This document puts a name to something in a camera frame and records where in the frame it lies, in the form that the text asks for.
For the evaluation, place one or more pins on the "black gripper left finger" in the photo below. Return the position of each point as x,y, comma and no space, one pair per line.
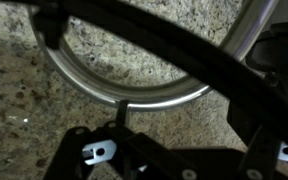
67,156

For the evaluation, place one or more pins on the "stainless steel kitchen faucet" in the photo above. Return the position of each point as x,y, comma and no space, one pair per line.
117,95

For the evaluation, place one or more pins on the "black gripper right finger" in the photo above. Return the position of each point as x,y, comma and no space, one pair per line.
259,153

